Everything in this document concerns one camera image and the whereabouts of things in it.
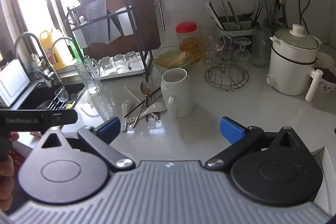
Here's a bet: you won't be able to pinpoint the black chopstick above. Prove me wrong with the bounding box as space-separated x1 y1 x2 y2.
124 87 161 118
136 94 154 119

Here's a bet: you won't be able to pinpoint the dried noodle bundle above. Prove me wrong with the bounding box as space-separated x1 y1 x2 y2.
155 51 192 69

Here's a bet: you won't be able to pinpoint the green plastic bottle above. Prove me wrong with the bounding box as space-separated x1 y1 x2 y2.
69 39 82 60

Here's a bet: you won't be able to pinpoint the white drain tray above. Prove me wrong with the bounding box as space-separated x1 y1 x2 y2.
97 53 153 82

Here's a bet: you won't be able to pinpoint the bunch of mixed chopsticks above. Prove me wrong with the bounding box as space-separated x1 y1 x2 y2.
205 0 264 30

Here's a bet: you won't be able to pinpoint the textured glass tumbler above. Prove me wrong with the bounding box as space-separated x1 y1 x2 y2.
74 55 103 95

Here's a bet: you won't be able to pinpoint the plain steel cleaver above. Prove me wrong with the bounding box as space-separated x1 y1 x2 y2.
106 10 123 39

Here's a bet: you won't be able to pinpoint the yellow detergent jug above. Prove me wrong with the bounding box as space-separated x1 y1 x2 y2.
39 28 68 71

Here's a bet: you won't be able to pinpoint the wire glass rack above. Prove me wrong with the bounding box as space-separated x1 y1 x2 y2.
204 34 250 91

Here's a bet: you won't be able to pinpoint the clear stemmed glass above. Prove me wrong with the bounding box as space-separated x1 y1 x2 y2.
234 37 252 69
206 38 223 62

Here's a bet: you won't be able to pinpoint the black dish rack with tray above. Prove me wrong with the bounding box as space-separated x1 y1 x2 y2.
67 0 153 81

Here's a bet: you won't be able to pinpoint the dark wooden cutting board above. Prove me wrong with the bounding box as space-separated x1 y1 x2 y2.
80 0 161 61

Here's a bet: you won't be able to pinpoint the white bowl brown contents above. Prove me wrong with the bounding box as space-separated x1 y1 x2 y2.
313 52 336 95

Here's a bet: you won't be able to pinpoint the white ceramic mug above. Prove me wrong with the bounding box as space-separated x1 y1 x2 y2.
161 68 195 118

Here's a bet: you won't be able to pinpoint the white ceramic spoon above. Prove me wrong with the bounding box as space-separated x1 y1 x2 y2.
121 100 132 131
126 101 167 124

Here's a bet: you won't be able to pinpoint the black power cable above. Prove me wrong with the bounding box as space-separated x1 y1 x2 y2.
306 0 322 42
297 0 305 26

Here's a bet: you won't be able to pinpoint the tall grey faucet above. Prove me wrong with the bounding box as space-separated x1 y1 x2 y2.
14 32 62 88

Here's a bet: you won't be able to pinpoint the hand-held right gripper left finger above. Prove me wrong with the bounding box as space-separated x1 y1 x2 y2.
39 116 135 173

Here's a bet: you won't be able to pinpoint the white plastic board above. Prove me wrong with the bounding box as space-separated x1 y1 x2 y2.
0 59 31 107

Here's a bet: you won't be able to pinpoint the black kitchen sink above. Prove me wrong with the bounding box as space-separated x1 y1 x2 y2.
16 70 87 111

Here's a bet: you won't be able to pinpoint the silver metal spoon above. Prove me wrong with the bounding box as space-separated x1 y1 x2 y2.
133 80 151 128

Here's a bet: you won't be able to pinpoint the red lidded plastic jar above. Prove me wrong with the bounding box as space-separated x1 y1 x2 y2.
175 22 205 63

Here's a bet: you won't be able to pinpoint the metal bar handle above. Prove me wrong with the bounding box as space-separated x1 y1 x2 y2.
157 0 166 32

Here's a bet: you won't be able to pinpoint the upturned drinking glass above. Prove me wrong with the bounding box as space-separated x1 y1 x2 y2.
113 54 125 72
100 56 112 75
125 51 137 69

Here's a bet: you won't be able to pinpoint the green utensil holder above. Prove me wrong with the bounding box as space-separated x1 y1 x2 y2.
216 15 255 39

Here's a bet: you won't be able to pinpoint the tall clear glass jar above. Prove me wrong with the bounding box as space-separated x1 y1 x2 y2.
251 26 273 69

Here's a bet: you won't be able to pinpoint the small wine glass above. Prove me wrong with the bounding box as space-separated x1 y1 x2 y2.
54 86 69 103

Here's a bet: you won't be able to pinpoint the white electric cooker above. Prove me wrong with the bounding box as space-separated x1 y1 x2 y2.
266 24 323 103

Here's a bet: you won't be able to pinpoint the green plastic basket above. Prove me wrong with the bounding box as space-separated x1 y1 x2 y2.
153 49 194 74

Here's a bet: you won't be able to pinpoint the person's left hand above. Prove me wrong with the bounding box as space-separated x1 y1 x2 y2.
0 133 19 190

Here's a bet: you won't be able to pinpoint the copper toned metal spoon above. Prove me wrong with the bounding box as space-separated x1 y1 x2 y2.
143 90 155 122

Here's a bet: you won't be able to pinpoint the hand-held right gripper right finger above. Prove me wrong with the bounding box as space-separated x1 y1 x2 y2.
205 116 301 169

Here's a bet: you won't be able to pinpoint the sink wire rack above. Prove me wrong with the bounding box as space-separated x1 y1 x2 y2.
37 97 76 111

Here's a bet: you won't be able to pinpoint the curved chrome faucet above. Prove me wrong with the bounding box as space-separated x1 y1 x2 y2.
51 37 86 75

